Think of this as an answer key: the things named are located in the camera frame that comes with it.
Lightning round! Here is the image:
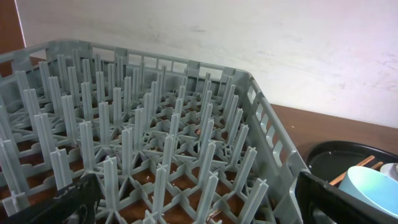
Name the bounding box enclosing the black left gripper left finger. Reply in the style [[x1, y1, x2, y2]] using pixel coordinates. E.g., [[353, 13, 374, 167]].
[[4, 174, 102, 224]]

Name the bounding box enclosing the wooden chopstick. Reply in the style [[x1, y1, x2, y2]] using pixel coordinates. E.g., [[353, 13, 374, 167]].
[[371, 162, 384, 170], [328, 155, 376, 186]]

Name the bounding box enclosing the round black tray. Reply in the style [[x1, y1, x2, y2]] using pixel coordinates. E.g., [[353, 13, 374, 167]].
[[306, 141, 397, 187]]

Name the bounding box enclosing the grey plastic dishwasher rack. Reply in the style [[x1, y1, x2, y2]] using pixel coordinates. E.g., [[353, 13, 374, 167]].
[[1, 40, 307, 223]]

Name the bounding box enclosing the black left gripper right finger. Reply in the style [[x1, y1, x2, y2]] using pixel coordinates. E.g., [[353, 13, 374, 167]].
[[295, 171, 386, 223]]

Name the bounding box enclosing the light blue cup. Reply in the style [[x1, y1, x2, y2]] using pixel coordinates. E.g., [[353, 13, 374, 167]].
[[338, 166, 397, 219]]

